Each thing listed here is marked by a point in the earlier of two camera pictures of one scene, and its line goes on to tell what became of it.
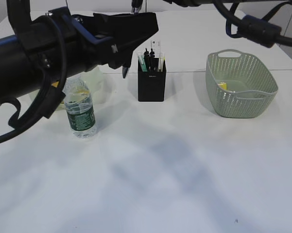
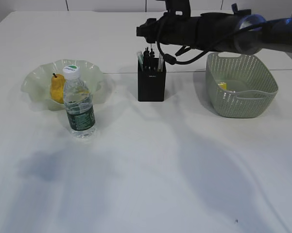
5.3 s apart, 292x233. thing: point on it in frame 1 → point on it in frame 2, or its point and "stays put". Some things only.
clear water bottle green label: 79,108 stays put
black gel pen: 137,6 → 151,58
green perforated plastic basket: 238,85 stays put
